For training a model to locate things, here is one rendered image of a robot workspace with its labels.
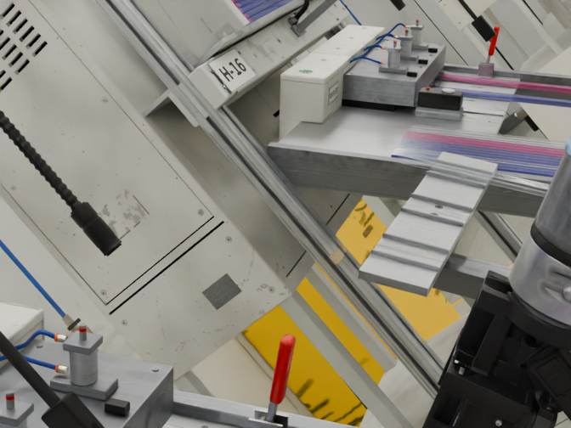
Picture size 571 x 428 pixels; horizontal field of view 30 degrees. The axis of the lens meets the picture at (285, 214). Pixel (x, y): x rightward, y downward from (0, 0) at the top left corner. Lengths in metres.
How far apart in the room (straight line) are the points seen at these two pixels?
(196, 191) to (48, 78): 0.31
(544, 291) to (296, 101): 1.19
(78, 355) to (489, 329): 0.33
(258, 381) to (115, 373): 3.10
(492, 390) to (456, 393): 0.02
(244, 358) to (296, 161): 2.38
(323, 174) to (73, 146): 0.44
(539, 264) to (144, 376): 0.36
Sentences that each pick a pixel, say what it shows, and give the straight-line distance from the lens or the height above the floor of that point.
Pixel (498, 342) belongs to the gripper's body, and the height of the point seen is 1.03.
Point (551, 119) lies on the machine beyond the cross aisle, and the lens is 5.27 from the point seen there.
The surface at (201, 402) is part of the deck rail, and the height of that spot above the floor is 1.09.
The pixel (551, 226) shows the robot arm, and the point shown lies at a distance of 0.70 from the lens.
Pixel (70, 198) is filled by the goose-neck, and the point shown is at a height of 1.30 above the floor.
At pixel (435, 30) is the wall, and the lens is 8.43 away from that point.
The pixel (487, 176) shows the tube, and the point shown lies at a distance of 1.26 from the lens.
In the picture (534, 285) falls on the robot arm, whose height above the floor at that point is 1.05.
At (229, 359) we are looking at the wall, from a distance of 3.94.
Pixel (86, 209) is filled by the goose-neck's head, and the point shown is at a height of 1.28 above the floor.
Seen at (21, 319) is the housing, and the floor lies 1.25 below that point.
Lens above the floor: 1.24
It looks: 4 degrees down
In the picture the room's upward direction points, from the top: 40 degrees counter-clockwise
